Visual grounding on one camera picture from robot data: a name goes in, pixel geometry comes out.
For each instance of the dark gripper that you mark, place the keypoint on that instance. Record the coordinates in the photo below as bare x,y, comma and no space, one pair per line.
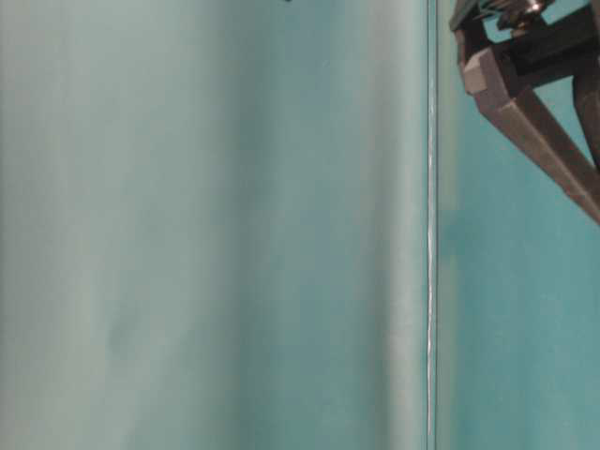
505,48

